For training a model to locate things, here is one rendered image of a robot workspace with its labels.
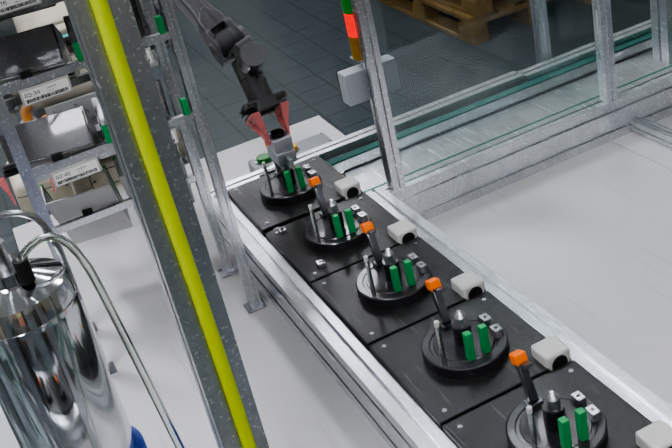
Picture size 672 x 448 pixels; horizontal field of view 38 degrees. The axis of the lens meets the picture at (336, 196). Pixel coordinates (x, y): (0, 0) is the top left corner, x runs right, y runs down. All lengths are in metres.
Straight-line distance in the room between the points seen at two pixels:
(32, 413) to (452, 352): 0.68
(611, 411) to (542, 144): 0.96
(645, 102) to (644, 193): 0.33
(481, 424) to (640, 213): 0.80
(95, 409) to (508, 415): 0.60
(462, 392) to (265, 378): 0.45
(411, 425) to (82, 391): 0.52
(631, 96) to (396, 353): 1.04
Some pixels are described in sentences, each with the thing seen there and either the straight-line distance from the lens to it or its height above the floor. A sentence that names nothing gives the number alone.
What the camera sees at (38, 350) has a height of 1.36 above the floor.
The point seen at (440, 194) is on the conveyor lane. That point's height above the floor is 0.91.
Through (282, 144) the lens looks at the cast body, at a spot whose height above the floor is 1.10.
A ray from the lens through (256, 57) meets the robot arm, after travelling 2.12.
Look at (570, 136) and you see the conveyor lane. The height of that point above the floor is 0.92.
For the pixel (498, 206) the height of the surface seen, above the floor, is 0.86.
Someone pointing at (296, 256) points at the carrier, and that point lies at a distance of 1.97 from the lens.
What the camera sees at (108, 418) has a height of 1.21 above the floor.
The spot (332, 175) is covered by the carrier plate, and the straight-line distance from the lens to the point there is 2.25.
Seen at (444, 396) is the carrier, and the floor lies 0.97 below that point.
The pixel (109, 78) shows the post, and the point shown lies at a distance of 0.84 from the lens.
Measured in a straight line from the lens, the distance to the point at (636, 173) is 2.30.
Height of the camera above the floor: 1.98
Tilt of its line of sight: 28 degrees down
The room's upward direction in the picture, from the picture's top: 13 degrees counter-clockwise
